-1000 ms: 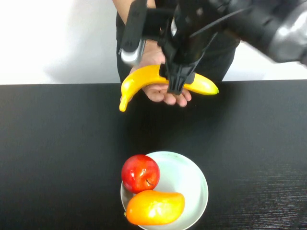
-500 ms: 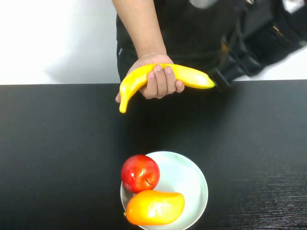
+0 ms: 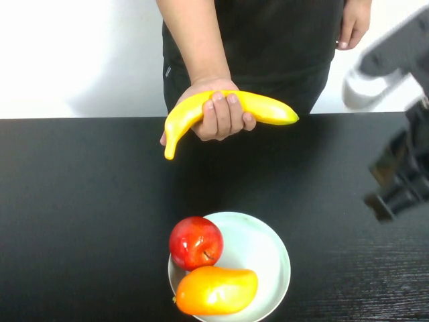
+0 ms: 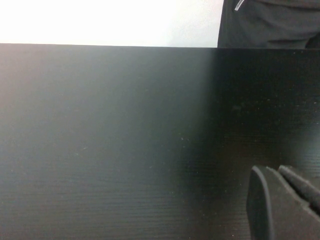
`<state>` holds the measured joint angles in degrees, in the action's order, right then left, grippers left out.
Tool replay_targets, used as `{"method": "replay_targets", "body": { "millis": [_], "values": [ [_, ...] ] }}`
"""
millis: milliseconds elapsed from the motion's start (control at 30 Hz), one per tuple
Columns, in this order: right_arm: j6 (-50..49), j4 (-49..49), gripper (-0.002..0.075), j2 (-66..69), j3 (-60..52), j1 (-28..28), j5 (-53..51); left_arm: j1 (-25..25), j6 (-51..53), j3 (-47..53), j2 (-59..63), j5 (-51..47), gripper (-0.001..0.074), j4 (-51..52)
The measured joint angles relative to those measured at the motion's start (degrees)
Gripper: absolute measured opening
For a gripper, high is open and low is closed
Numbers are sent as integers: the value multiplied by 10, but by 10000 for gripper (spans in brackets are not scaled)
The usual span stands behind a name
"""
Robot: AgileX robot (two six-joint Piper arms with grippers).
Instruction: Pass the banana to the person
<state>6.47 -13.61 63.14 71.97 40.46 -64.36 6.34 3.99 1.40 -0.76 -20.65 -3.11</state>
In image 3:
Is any person torso in black clothes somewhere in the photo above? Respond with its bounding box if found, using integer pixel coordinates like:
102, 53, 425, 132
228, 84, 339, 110
162, 0, 346, 117

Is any white round plate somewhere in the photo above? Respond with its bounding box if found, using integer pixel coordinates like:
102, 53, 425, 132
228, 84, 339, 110
167, 211, 292, 322

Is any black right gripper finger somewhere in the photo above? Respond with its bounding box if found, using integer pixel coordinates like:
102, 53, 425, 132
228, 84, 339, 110
367, 132, 409, 187
363, 193, 395, 223

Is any person right forearm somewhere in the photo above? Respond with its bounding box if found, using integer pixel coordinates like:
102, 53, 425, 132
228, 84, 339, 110
156, 0, 236, 85

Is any person left hand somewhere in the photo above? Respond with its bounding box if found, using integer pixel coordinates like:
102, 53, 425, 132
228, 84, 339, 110
336, 7, 373, 51

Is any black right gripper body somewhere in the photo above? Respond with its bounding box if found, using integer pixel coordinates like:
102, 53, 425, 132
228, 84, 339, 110
381, 97, 429, 215

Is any person right hand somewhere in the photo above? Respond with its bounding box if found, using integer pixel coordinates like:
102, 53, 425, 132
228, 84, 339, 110
160, 77, 258, 147

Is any red apple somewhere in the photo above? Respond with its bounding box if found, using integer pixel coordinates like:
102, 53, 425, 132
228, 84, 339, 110
168, 216, 225, 272

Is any yellow banana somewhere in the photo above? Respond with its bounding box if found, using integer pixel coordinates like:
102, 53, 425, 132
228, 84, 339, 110
163, 89, 300, 161

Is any orange yellow mango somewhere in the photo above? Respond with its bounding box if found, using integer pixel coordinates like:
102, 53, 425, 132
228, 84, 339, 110
172, 265, 259, 317

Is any person left forearm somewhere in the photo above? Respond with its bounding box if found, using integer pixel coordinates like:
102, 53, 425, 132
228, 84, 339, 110
343, 0, 374, 11

